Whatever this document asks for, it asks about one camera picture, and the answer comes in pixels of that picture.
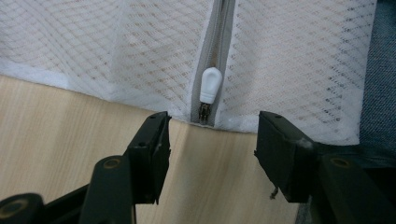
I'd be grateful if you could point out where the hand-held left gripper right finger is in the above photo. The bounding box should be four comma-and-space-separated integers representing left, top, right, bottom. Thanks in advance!
253, 110, 319, 204

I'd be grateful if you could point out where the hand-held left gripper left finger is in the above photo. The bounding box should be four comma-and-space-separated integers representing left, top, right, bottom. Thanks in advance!
123, 110, 173, 205

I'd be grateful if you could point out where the white zipper pull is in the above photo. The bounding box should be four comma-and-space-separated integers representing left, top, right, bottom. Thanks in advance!
198, 67, 223, 125

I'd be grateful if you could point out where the white mesh laundry bag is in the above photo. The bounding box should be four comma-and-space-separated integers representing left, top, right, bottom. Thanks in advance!
0, 0, 378, 147

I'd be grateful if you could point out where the blue denim cloth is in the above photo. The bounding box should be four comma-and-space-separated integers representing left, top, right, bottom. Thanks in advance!
317, 0, 396, 169

